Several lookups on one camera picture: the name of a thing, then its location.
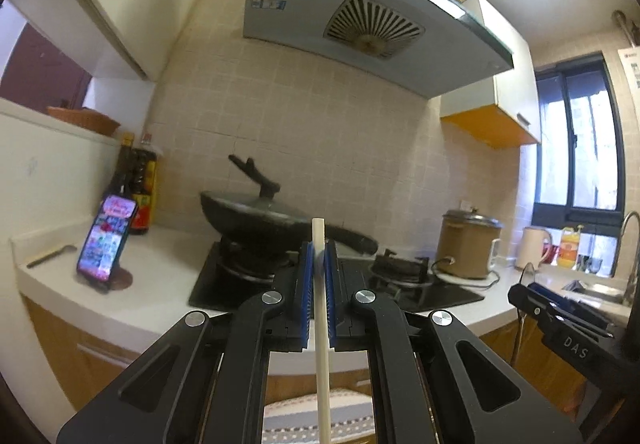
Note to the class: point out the cream electric kettle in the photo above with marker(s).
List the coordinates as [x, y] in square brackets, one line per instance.
[531, 249]

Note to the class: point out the yellow label oil bottle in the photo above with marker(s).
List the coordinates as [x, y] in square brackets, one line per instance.
[145, 194]

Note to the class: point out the brown rice cooker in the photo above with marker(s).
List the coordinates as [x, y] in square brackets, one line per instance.
[465, 249]

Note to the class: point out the white orange upper cabinet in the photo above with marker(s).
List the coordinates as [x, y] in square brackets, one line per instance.
[500, 88]

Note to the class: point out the dark framed window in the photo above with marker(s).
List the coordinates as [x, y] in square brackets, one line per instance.
[575, 148]

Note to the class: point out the striped woven mat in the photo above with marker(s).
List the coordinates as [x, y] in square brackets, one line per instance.
[295, 416]

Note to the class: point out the red cup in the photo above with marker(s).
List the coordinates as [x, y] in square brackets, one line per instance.
[550, 255]

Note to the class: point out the steel sink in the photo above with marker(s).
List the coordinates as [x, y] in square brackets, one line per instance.
[595, 291]

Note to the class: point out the yellow detergent bottle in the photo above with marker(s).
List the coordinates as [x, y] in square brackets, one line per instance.
[569, 249]

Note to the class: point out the dark slim stick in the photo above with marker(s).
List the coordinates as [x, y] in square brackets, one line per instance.
[50, 256]

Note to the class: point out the dark soy sauce bottle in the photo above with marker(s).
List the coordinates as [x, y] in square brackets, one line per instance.
[122, 173]

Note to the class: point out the white wall socket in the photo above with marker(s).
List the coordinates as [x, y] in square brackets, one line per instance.
[466, 204]

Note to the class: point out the black glass gas stove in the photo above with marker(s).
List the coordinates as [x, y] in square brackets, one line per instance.
[235, 284]

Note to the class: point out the brown phone stand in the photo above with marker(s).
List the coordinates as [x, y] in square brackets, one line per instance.
[117, 281]

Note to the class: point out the white water heater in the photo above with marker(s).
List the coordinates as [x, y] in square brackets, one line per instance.
[631, 68]

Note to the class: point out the metal faucet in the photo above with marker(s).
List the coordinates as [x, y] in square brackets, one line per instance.
[622, 244]

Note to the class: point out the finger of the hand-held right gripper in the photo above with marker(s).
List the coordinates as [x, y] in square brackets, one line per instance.
[537, 310]
[550, 293]

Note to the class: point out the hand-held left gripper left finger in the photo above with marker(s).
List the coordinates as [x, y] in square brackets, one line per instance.
[304, 304]

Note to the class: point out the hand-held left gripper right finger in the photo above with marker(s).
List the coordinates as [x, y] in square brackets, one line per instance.
[330, 304]

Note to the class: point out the black wok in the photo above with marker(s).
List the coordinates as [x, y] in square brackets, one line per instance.
[250, 219]

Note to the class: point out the cream chopstick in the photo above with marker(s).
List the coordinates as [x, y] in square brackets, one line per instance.
[321, 324]

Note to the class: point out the smartphone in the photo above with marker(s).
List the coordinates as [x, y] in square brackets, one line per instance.
[105, 239]

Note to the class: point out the wicker basket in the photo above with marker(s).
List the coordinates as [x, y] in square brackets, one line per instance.
[85, 118]

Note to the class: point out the clear glass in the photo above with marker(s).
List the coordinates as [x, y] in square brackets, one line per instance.
[592, 264]

